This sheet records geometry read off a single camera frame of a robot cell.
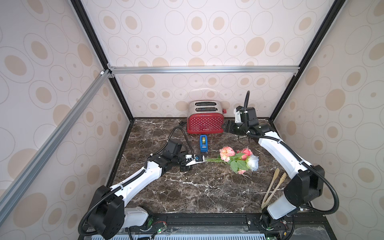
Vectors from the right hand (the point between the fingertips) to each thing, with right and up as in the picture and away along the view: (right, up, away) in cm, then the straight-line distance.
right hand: (231, 125), depth 84 cm
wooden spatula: (+16, -41, -6) cm, 44 cm away
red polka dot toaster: (-14, +6, +15) cm, 21 cm away
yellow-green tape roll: (-15, -9, +16) cm, 24 cm away
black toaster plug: (-31, +3, +32) cm, 45 cm away
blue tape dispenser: (-15, -14, +16) cm, 26 cm away
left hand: (-18, -18, -5) cm, 26 cm away
